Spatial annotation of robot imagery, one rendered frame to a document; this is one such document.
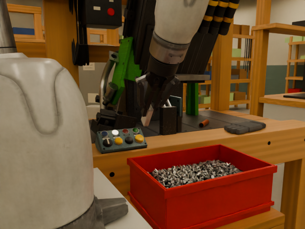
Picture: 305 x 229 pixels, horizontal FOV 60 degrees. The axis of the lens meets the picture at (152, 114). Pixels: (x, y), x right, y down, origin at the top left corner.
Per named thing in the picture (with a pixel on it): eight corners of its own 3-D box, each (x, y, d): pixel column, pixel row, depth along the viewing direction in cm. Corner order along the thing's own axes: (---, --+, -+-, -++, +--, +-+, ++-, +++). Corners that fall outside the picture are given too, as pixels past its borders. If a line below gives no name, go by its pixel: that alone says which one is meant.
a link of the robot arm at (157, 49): (198, 46, 60) (189, 67, 64) (181, 26, 66) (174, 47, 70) (162, 44, 57) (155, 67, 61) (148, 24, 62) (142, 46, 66)
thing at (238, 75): (251, 109, 750) (256, 25, 711) (183, 117, 624) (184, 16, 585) (236, 106, 796) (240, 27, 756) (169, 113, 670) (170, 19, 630)
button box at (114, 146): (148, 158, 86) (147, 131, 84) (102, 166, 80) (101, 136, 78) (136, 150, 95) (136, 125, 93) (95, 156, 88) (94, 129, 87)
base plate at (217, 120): (263, 126, 126) (264, 122, 125) (-3, 160, 80) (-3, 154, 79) (209, 113, 163) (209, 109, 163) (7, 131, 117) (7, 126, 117)
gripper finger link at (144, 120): (151, 109, 75) (149, 110, 75) (145, 126, 80) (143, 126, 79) (148, 102, 77) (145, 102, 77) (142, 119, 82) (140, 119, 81)
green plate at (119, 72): (137, 94, 105) (149, 43, 104) (118, 90, 102) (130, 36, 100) (127, 92, 116) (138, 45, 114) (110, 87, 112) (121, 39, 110)
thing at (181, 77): (209, 83, 98) (210, 75, 97) (171, 84, 91) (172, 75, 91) (161, 79, 133) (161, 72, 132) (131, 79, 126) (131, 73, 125)
